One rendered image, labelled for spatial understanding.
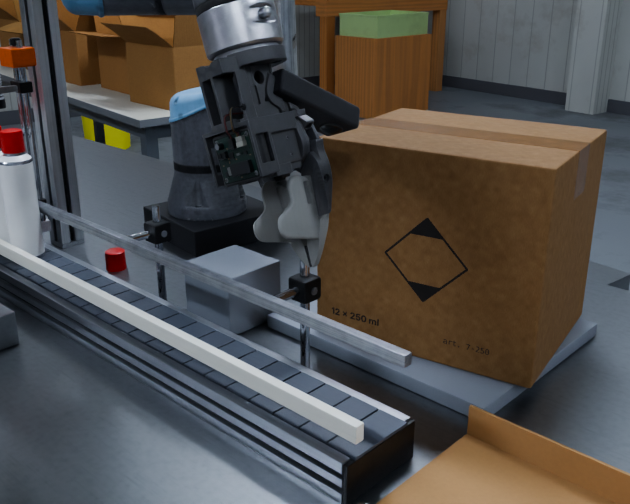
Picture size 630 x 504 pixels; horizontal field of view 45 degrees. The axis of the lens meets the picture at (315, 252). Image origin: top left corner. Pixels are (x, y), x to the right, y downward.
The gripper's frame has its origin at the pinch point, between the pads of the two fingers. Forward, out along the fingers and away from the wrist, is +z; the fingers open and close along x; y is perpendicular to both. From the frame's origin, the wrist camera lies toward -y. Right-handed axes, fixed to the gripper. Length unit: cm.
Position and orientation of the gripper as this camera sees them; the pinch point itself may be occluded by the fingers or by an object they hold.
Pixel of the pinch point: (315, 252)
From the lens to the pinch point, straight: 75.7
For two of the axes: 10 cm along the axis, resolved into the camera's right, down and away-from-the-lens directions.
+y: -6.9, 2.6, -6.8
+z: 2.5, 9.6, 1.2
